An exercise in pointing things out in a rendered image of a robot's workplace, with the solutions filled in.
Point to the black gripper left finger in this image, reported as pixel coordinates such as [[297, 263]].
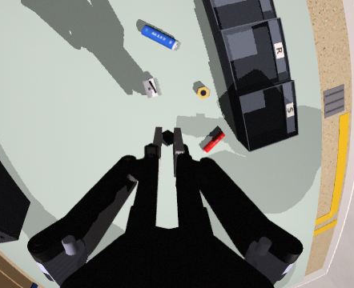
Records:
[[65, 246]]

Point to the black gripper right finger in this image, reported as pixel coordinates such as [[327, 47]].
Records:
[[263, 244]]

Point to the grey rack of three bins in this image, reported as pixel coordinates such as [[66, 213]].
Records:
[[257, 56]]

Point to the gold hex nut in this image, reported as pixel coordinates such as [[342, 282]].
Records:
[[203, 92]]

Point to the red aaa battery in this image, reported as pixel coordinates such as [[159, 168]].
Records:
[[213, 142]]

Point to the blue battery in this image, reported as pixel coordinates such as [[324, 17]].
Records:
[[159, 37]]

